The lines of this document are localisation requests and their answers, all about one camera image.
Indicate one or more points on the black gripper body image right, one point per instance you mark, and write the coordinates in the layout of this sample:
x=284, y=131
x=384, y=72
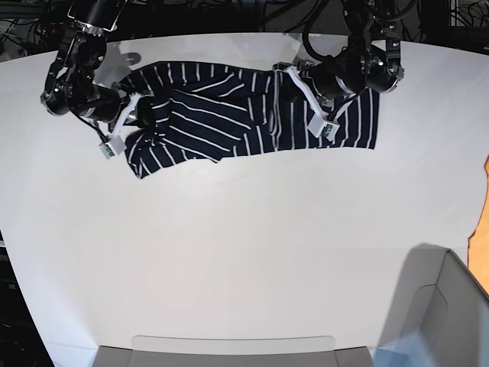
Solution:
x=326, y=84

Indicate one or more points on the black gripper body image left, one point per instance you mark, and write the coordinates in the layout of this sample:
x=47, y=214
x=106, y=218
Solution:
x=102, y=105

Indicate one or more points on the navy white striped T-shirt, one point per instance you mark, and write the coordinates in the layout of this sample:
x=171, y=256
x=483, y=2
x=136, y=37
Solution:
x=195, y=110

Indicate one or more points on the orange cloth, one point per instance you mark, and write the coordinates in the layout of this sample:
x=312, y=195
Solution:
x=478, y=248

